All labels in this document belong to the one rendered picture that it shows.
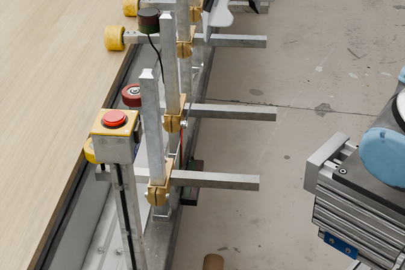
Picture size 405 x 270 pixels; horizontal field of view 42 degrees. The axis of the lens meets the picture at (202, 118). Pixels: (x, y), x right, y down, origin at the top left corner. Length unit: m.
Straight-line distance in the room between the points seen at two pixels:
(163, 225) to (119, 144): 0.56
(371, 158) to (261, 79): 2.40
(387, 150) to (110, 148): 0.46
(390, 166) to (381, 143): 0.05
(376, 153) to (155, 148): 0.58
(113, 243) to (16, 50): 0.75
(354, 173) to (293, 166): 1.57
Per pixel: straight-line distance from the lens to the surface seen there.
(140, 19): 1.38
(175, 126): 1.52
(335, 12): 4.16
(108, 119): 0.93
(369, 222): 1.20
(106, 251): 1.52
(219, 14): 0.92
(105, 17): 2.03
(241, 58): 3.49
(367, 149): 0.90
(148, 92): 1.19
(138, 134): 0.93
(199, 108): 1.56
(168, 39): 1.40
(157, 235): 1.43
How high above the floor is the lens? 1.78
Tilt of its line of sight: 37 degrees down
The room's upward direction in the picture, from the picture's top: 2 degrees counter-clockwise
